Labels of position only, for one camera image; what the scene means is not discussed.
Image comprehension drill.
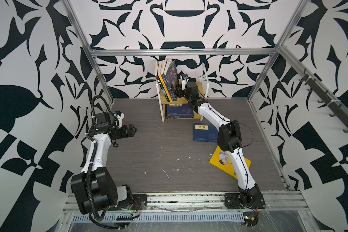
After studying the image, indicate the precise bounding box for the dark portrait book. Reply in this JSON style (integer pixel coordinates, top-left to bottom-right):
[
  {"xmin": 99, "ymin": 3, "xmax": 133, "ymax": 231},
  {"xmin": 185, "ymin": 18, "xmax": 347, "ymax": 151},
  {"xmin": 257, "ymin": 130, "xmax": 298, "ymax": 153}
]
[
  {"xmin": 165, "ymin": 60, "xmax": 179, "ymax": 102},
  {"xmin": 162, "ymin": 60, "xmax": 178, "ymax": 102}
]

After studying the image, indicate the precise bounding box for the yellow cartoon book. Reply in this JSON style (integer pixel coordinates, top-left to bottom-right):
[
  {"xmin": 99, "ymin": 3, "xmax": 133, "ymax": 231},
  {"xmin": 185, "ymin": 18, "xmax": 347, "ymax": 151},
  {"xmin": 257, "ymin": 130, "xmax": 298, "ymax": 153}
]
[
  {"xmin": 158, "ymin": 61, "xmax": 172, "ymax": 102},
  {"xmin": 209, "ymin": 146, "xmax": 237, "ymax": 178}
]

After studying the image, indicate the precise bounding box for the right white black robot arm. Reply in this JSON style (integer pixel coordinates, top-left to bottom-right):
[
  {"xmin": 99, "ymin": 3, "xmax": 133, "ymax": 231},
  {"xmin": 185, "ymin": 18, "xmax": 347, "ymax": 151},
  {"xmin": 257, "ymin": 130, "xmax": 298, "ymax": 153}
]
[{"xmin": 180, "ymin": 82, "xmax": 265, "ymax": 209}]

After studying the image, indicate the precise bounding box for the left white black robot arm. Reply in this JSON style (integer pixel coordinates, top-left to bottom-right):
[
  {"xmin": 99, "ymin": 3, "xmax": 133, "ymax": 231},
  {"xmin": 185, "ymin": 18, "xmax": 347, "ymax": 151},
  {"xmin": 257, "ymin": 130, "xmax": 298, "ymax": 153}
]
[{"xmin": 71, "ymin": 108, "xmax": 140, "ymax": 230}]

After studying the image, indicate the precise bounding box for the black book leaning on shelf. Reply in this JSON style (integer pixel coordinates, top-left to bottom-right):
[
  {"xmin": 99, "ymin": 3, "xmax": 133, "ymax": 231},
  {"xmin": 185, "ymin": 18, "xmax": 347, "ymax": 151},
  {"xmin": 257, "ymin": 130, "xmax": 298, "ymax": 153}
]
[{"xmin": 154, "ymin": 61, "xmax": 168, "ymax": 100}]

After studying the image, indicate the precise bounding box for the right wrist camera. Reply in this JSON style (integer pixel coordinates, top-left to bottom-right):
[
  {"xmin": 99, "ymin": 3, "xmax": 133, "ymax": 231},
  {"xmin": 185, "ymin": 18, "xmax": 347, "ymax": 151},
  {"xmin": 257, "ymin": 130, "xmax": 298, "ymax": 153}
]
[{"xmin": 180, "ymin": 74, "xmax": 189, "ymax": 90}]

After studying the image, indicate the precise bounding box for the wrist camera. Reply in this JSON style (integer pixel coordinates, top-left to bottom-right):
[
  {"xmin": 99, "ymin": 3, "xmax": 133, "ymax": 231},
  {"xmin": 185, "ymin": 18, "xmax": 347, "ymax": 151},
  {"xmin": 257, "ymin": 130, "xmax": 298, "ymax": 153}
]
[
  {"xmin": 113, "ymin": 111, "xmax": 124, "ymax": 128},
  {"xmin": 180, "ymin": 74, "xmax": 189, "ymax": 90}
]

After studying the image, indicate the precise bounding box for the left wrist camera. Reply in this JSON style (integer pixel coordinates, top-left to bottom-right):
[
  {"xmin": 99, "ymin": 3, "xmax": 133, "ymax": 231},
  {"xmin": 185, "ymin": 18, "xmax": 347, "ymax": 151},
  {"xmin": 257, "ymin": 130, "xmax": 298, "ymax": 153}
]
[{"xmin": 113, "ymin": 111, "xmax": 124, "ymax": 128}]

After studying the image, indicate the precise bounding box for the wooden white frame bookshelf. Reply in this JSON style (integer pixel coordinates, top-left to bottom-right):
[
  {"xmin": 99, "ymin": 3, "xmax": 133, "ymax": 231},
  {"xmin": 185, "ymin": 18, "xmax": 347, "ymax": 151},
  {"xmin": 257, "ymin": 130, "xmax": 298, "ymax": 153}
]
[{"xmin": 154, "ymin": 60, "xmax": 209, "ymax": 121}]

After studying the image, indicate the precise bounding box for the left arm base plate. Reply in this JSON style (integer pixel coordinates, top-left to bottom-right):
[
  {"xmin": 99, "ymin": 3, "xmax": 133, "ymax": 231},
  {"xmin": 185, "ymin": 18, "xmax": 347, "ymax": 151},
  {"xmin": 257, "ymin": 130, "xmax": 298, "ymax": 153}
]
[{"xmin": 117, "ymin": 194, "xmax": 148, "ymax": 210}]

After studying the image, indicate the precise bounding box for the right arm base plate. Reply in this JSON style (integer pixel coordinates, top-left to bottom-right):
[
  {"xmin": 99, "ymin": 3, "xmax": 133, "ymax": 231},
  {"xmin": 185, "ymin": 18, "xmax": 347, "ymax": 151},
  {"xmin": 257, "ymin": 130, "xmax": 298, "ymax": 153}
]
[{"xmin": 224, "ymin": 193, "xmax": 265, "ymax": 209}]

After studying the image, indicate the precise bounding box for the white slotted cable duct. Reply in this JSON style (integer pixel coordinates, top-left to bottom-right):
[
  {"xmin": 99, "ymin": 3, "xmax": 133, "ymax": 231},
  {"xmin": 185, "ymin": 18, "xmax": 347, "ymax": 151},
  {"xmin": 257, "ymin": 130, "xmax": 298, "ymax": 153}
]
[{"xmin": 72, "ymin": 211, "xmax": 244, "ymax": 223}]

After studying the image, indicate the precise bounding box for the wall coat hook rail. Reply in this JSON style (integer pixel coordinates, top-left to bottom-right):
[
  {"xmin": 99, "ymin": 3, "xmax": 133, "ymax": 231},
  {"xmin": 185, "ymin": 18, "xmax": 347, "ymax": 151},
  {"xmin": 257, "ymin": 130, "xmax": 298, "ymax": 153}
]
[{"xmin": 298, "ymin": 68, "xmax": 348, "ymax": 134}]

